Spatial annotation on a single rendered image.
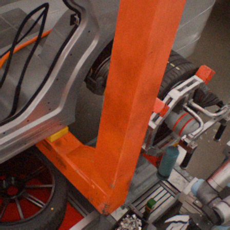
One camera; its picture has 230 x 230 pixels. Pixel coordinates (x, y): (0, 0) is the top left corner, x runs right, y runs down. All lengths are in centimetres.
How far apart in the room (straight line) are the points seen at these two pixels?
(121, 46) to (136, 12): 17
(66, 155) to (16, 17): 99
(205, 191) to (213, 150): 180
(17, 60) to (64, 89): 38
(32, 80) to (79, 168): 56
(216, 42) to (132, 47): 347
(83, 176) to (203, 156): 147
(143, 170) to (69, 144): 74
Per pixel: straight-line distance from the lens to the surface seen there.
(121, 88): 147
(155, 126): 204
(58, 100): 208
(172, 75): 207
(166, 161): 229
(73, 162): 217
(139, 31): 129
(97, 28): 195
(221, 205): 150
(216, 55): 453
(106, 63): 235
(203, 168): 325
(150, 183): 280
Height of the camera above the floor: 243
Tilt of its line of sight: 45 degrees down
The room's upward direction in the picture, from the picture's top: 11 degrees clockwise
